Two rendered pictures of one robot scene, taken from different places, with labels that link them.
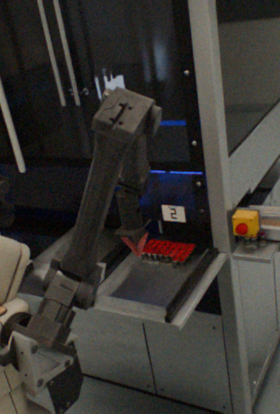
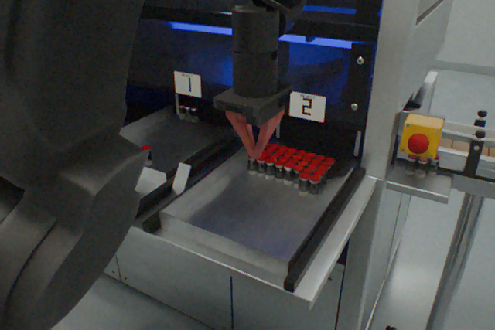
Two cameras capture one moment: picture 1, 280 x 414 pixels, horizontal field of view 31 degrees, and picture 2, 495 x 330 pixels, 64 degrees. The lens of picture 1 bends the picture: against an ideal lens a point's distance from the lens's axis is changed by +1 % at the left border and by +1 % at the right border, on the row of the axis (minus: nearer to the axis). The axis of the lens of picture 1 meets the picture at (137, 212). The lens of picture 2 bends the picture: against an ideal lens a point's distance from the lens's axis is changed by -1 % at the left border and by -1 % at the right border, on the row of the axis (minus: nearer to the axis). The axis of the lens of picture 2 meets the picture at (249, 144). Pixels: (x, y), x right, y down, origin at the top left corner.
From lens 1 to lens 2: 87 cm
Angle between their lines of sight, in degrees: 3
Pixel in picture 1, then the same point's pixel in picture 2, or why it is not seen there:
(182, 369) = (271, 319)
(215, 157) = (402, 15)
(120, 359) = (193, 290)
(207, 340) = not seen: hidden behind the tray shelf
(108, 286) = (188, 203)
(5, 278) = not seen: outside the picture
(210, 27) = not seen: outside the picture
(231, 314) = (360, 266)
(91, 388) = (155, 314)
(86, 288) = (39, 243)
